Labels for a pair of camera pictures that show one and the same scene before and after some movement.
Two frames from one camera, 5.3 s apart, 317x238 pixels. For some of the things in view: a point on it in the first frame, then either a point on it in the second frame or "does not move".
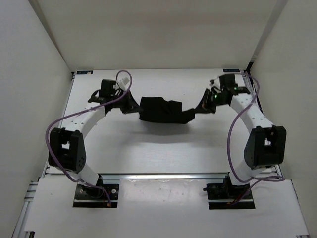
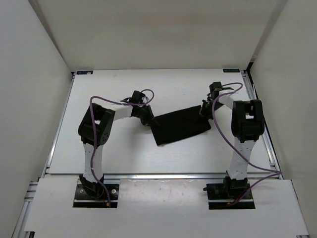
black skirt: (157, 109) → (179, 125)
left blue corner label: (84, 72) does not move
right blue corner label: (231, 70) does not move
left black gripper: (131, 105) → (149, 119)
